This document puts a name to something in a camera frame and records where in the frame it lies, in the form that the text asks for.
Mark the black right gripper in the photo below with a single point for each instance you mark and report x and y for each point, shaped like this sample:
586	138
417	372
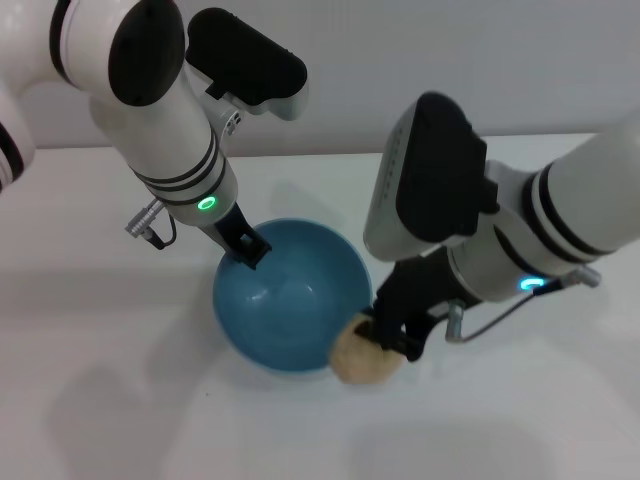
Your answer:
415	290

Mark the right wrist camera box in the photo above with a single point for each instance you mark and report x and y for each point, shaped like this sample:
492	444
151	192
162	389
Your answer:
435	175

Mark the blue bowl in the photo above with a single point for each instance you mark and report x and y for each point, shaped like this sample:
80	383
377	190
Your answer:
280	325

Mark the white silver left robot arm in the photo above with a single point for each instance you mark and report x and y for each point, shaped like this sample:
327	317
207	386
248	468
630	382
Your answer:
160	140

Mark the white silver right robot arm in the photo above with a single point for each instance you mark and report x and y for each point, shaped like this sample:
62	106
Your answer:
550	215

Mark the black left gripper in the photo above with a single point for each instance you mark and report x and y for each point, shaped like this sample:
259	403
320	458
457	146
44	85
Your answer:
227	227

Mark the beige egg yolk pastry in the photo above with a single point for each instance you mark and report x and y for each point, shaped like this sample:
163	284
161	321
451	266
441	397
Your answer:
360	365

